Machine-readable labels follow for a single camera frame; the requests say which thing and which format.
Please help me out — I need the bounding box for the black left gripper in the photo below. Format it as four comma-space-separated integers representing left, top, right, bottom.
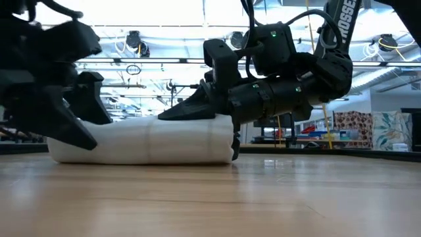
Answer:
0, 22, 112, 151

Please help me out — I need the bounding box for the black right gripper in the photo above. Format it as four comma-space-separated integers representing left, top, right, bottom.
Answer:
157, 80, 276, 161

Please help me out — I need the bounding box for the white checked towel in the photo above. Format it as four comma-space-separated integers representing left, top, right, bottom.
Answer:
47, 113, 235, 165

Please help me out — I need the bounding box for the blue storage bin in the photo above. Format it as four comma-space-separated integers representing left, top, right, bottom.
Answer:
307, 130, 330, 139

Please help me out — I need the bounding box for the leopard-print fabric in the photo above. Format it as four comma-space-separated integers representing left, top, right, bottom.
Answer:
333, 111, 374, 149

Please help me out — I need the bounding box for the floral-print fabric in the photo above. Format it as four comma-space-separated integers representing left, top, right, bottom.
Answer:
372, 111, 413, 152

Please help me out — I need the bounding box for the black cabinet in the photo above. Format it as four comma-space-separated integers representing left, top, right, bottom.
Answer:
400, 107, 421, 152

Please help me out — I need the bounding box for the thin yellow cable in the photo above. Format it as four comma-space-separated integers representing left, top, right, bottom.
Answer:
275, 115, 284, 146

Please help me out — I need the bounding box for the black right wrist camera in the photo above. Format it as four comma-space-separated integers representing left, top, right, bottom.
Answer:
203, 38, 240, 87

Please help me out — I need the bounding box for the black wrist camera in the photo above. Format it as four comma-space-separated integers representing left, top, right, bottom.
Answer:
29, 20, 103, 65
203, 38, 240, 87

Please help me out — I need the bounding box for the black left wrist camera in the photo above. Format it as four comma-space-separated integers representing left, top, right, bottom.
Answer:
29, 20, 103, 65

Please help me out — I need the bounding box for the hanging black cable loop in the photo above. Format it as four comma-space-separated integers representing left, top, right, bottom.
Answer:
126, 63, 143, 76

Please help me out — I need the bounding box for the black ceiling cable reel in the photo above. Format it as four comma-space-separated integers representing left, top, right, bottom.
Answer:
126, 30, 151, 59
230, 31, 245, 50
378, 34, 399, 53

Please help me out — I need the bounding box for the ceiling light rail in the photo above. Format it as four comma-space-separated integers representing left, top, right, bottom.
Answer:
74, 56, 421, 68

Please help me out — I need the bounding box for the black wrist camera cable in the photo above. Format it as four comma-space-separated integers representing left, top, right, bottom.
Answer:
239, 0, 343, 80

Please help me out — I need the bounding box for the black aluminium table frame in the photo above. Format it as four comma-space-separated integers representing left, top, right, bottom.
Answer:
0, 142, 421, 163

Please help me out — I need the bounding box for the silver air duct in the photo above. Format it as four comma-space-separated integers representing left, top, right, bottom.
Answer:
348, 54, 421, 96

